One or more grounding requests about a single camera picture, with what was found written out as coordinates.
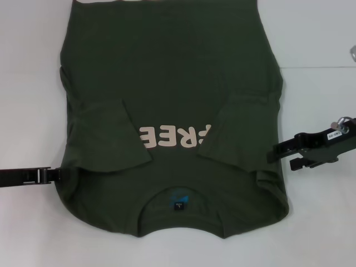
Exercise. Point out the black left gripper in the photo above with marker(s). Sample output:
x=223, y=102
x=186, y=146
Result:
x=19, y=175

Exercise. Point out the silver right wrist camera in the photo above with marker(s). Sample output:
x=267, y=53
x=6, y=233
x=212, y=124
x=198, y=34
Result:
x=353, y=54

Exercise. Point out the dark green FREE t-shirt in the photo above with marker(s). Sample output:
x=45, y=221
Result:
x=172, y=69

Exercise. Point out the silver right wrist angled plug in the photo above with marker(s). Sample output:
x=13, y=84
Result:
x=338, y=123

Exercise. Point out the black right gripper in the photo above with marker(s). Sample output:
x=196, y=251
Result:
x=328, y=144

